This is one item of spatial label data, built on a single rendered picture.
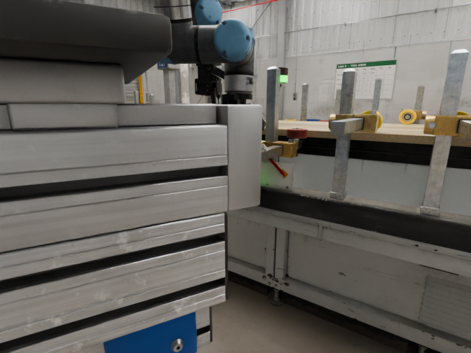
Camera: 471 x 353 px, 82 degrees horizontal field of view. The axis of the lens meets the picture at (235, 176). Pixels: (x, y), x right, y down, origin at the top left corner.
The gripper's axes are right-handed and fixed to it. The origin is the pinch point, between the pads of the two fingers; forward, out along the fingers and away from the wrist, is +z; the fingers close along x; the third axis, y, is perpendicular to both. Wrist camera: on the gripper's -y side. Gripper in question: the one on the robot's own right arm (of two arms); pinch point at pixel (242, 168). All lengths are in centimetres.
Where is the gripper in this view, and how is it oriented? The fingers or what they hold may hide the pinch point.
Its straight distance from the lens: 77.1
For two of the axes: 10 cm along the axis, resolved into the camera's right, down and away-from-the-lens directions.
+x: 8.4, 1.3, -5.3
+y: -5.5, 1.9, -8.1
